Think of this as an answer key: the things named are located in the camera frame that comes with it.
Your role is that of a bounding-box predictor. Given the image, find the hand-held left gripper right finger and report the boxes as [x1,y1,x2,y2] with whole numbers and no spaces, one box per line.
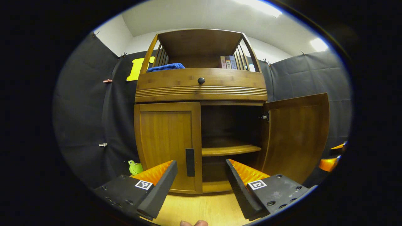
[225,159,317,221]

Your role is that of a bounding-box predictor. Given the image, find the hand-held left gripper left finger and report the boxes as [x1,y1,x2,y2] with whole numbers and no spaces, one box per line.
[94,159,178,221]

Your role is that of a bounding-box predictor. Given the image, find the wooden shoe cabinet door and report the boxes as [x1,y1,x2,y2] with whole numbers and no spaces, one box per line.
[260,93,330,185]
[134,102,203,194]

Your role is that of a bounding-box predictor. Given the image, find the wooden double-door shoe cabinet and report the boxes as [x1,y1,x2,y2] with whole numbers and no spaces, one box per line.
[133,28,330,195]

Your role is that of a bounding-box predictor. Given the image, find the wooden cabinet shelf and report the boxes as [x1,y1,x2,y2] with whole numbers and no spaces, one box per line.
[202,143,262,157]

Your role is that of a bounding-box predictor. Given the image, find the wooden cabinet drawer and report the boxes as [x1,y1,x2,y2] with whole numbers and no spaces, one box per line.
[135,68,268,103]

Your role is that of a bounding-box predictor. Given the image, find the green toy frog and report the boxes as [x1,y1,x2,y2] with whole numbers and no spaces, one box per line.
[128,160,144,176]

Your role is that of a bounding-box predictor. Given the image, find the small ceiling light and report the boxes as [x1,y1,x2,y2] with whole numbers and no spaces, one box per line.
[309,38,329,52]

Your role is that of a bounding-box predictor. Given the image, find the black backdrop cloth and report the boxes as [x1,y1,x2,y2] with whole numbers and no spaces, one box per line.
[53,31,352,189]

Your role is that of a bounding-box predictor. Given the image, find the blue cloth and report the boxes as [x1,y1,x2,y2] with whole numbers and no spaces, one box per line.
[147,63,186,73]

